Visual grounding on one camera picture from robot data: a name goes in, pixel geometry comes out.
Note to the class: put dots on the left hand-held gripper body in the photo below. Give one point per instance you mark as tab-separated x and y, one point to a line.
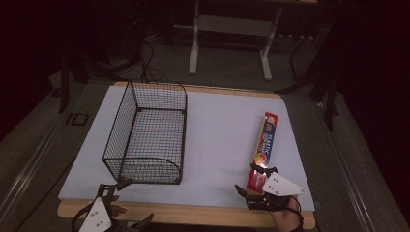
96	216

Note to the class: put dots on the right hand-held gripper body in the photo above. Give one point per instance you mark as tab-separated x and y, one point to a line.
279	187

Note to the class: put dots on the red blue plastic wrap box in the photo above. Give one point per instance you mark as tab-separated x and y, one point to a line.
267	139

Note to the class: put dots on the person's left hand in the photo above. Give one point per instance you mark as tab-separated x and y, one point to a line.
116	210

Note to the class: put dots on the person's right hand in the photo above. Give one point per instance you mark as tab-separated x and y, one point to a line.
285	220

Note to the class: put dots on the white table mat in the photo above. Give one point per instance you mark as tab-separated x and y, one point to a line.
219	138

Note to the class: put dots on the black metal stand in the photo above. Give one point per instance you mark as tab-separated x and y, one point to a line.
328	96
65	80

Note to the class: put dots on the metal floor rail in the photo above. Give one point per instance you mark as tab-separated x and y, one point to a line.
29	161
348	174

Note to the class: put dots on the white metal desk frame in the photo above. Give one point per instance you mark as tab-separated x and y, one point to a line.
232	26

